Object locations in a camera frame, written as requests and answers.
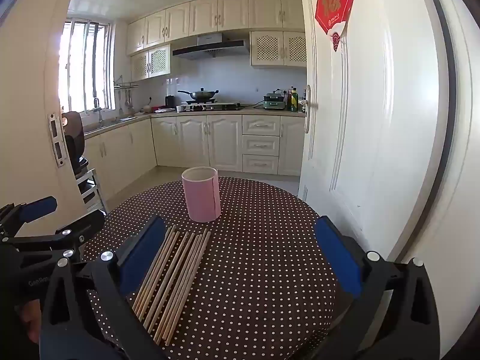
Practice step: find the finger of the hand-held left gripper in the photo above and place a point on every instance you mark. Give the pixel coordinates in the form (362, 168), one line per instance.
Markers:
(86, 227)
(37, 206)

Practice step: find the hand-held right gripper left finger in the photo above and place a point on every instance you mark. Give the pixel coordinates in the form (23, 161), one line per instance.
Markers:
(142, 258)

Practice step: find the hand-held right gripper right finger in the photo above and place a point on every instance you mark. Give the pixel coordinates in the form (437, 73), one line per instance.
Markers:
(337, 255)

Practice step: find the set of wooden chopsticks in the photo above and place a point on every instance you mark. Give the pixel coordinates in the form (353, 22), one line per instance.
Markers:
(176, 270)

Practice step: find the pink cup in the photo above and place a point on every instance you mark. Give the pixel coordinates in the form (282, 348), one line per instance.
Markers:
(200, 198)

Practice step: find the person's left hand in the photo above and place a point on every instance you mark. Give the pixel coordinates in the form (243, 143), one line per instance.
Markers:
(29, 318)

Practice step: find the metal door strike plate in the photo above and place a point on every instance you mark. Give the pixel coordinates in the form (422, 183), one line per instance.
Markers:
(60, 153)
(53, 125)

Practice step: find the steel sink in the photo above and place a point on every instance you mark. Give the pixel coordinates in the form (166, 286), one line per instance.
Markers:
(118, 120)

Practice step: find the metal faucet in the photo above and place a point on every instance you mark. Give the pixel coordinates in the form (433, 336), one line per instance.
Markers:
(98, 108)

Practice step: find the cream cabinet drawer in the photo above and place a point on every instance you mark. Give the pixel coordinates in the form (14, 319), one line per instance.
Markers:
(260, 145)
(261, 125)
(260, 164)

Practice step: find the cream base cabinets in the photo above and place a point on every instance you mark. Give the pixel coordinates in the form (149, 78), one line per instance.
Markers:
(195, 142)

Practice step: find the white door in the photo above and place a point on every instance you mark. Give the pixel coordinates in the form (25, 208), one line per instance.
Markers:
(375, 120)

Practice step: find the barred window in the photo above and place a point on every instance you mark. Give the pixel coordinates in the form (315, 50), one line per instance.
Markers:
(86, 67)

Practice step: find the black kettle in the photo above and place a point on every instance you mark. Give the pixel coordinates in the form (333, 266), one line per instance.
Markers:
(169, 101)

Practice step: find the dark sauce bottle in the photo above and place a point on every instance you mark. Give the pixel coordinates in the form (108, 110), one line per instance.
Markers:
(303, 101)

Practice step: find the yellow green bottle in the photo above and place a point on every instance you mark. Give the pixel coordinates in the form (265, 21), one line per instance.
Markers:
(295, 100)

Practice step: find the beige kitchen countertop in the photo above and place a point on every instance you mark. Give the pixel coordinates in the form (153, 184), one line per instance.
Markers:
(255, 112)

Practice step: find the green countertop appliance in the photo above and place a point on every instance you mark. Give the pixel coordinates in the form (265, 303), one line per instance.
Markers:
(275, 102)

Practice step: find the gas stove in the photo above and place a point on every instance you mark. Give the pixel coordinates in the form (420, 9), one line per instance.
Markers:
(213, 105)

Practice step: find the black wok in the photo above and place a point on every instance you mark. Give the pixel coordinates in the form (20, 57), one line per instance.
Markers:
(200, 94)

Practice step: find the range hood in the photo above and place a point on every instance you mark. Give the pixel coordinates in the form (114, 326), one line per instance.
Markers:
(210, 47)

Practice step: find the red paper door decoration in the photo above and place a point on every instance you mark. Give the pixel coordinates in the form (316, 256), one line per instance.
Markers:
(335, 0)

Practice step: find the wall utensil rail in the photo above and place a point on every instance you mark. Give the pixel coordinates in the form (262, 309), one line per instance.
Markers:
(126, 86)

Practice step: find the lattice door wall cabinet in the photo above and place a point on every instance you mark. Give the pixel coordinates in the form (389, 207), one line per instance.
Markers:
(150, 63)
(277, 48)

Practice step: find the cream upper wall cabinets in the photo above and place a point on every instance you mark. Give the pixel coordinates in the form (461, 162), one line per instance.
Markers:
(225, 11)

